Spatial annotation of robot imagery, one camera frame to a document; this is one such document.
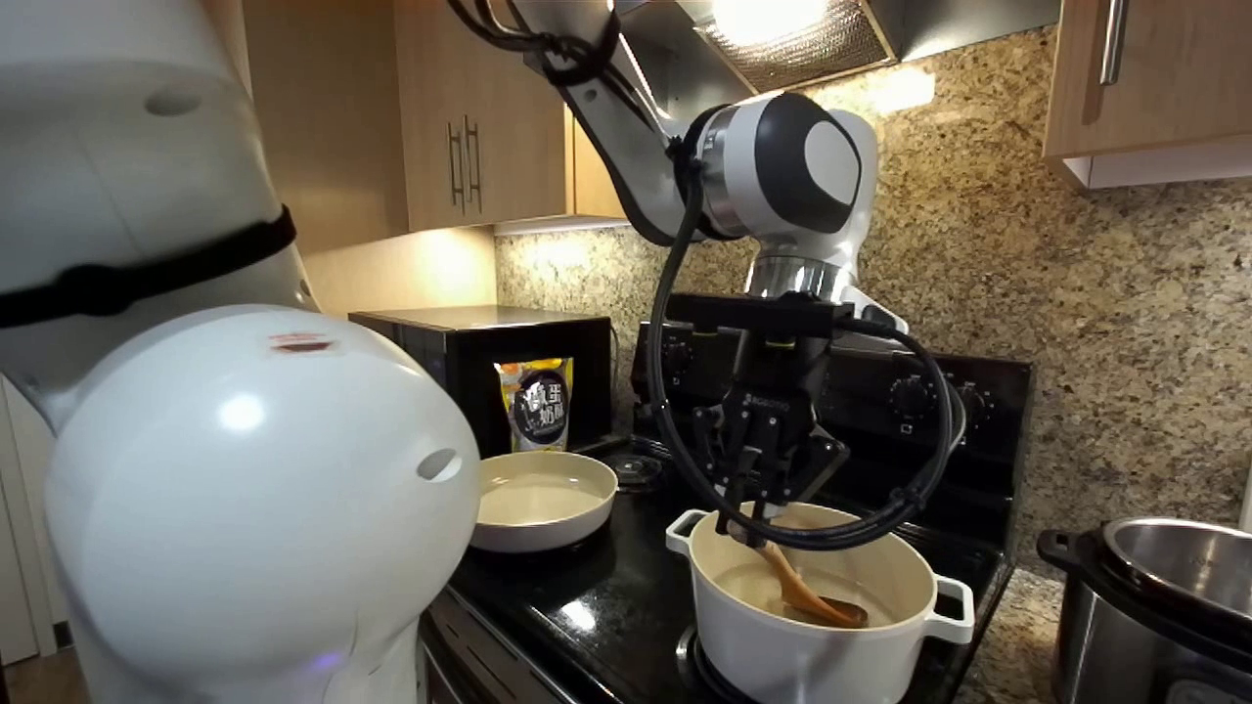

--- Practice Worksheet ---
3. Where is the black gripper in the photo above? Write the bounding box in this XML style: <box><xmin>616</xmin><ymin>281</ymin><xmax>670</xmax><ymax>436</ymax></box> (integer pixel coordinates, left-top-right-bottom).
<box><xmin>662</xmin><ymin>293</ymin><xmax>855</xmax><ymax>542</ymax></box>

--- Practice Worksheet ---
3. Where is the wooden cabinet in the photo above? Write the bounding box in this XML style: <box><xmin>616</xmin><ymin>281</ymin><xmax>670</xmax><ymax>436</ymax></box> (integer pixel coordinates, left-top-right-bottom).
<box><xmin>1044</xmin><ymin>0</ymin><xmax>1252</xmax><ymax>189</ymax></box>
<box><xmin>242</xmin><ymin>0</ymin><xmax>623</xmax><ymax>255</ymax></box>

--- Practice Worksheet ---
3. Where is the steel range hood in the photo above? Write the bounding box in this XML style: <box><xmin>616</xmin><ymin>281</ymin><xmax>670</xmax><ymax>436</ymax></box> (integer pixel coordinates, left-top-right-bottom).
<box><xmin>614</xmin><ymin>0</ymin><xmax>1060</xmax><ymax>121</ymax></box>

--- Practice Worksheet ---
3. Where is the black electric stove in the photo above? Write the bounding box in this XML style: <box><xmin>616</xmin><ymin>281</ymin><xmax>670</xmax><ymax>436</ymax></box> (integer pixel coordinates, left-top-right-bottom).
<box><xmin>423</xmin><ymin>345</ymin><xmax>1031</xmax><ymax>704</ymax></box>

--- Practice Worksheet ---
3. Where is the wooden upper cabinet left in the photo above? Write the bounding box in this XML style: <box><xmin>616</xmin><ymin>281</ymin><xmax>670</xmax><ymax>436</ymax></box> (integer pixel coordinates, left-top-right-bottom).
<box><xmin>242</xmin><ymin>0</ymin><xmax>623</xmax><ymax>255</ymax></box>

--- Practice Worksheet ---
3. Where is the white pot with handles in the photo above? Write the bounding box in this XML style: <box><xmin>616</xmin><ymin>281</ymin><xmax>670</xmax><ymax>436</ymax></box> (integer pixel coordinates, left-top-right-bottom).
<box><xmin>666</xmin><ymin>509</ymin><xmax>975</xmax><ymax>704</ymax></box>

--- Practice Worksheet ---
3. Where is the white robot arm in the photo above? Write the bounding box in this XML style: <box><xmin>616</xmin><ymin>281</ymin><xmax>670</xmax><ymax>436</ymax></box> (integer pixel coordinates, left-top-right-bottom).
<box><xmin>0</xmin><ymin>0</ymin><xmax>481</xmax><ymax>704</ymax></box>

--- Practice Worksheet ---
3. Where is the wooden cooking spoon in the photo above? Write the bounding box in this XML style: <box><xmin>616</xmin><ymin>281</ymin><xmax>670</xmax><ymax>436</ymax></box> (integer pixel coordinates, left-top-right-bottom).
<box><xmin>756</xmin><ymin>538</ymin><xmax>869</xmax><ymax>624</ymax></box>

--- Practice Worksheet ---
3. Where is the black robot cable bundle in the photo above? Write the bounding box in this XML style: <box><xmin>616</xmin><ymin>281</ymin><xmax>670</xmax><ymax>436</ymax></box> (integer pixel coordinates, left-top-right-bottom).
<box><xmin>447</xmin><ymin>0</ymin><xmax>971</xmax><ymax>550</ymax></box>

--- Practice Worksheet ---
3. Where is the wooden upper cabinet right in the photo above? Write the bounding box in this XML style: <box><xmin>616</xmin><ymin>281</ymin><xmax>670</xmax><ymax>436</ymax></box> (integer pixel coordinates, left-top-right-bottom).
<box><xmin>1044</xmin><ymin>0</ymin><xmax>1252</xmax><ymax>189</ymax></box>

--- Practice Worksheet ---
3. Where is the black microwave oven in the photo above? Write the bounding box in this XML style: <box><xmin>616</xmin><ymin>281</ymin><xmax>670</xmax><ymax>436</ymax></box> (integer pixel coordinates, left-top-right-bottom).
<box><xmin>357</xmin><ymin>310</ymin><xmax>611</xmax><ymax>453</ymax></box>

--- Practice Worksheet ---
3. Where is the yellow black snack bag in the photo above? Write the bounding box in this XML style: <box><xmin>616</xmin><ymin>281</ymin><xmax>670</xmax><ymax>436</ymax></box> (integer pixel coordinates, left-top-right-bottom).
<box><xmin>496</xmin><ymin>354</ymin><xmax>576</xmax><ymax>451</ymax></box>

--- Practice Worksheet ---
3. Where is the steel pressure cooker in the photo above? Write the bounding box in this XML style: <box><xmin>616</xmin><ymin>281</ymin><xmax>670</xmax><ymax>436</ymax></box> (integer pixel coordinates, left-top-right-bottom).
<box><xmin>1036</xmin><ymin>517</ymin><xmax>1252</xmax><ymax>704</ymax></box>

